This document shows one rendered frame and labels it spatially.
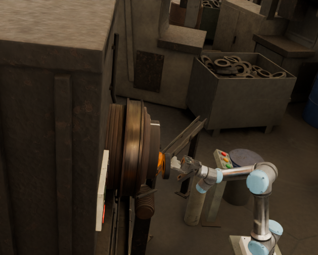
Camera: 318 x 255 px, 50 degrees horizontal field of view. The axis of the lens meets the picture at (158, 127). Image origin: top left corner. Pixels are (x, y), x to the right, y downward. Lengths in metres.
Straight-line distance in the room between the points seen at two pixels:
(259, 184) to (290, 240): 1.25
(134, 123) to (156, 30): 2.80
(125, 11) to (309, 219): 2.89
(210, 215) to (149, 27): 2.31
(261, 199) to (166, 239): 1.01
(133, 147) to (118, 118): 0.16
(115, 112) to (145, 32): 2.75
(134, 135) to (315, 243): 2.13
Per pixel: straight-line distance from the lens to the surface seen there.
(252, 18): 5.48
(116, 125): 1.47
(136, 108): 1.52
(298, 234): 3.19
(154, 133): 1.54
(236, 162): 2.95
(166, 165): 1.97
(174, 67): 4.27
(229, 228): 2.97
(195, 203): 2.72
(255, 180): 1.92
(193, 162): 2.06
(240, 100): 3.94
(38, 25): 1.07
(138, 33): 4.24
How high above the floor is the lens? 2.05
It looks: 31 degrees down
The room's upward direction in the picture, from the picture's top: 9 degrees clockwise
